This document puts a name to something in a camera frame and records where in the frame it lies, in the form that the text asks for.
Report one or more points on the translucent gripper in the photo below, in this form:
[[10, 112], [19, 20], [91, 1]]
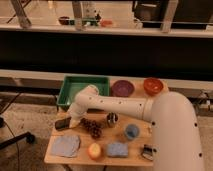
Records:
[[74, 123]]

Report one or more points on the black eraser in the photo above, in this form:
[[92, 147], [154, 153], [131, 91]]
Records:
[[62, 124]]

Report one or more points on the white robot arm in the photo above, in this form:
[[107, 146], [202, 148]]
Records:
[[175, 134]]

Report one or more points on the purple bowl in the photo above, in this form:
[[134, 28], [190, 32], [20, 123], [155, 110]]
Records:
[[122, 88]]

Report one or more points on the red bowl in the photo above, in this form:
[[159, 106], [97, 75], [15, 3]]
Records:
[[152, 86]]

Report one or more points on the bunch of red grapes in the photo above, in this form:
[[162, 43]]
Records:
[[92, 127]]

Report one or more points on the blue-grey cloth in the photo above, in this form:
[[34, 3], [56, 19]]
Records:
[[66, 146]]

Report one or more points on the red yellow apple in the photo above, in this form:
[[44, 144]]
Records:
[[94, 151]]

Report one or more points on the green plastic tray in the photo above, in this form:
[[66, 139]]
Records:
[[73, 84]]

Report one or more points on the black chair base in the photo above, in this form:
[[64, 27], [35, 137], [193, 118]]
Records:
[[30, 138]]

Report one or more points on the blue sponge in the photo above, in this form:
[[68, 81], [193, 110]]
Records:
[[117, 149]]

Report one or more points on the blue cup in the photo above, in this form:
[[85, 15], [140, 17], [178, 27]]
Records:
[[131, 131]]

